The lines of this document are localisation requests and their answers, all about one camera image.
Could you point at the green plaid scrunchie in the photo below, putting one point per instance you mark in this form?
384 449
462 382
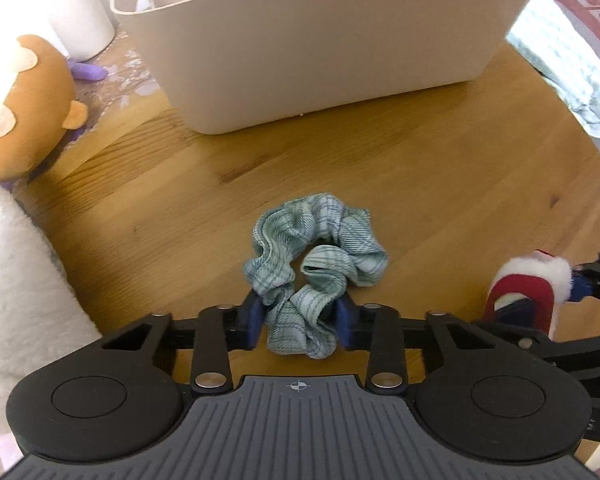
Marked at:
330 240

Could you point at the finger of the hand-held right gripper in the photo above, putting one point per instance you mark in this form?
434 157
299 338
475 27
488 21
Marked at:
510 314
597 280

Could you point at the red white plush hair clip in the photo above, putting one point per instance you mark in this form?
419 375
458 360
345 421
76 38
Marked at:
530 272

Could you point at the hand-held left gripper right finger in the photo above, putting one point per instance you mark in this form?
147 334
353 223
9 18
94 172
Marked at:
344 322

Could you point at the white fluffy blanket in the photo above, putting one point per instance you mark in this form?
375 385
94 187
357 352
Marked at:
25 310

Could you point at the pale striped quilt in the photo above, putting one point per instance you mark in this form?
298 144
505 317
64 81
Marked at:
570 65

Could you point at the beige plastic container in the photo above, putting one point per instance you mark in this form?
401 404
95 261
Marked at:
305 45

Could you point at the white thermos bottle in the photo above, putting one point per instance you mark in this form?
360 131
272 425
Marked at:
80 10

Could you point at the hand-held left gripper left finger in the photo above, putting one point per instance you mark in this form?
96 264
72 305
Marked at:
254 321

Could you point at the orange white plush toy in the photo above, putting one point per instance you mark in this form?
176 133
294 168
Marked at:
25 105

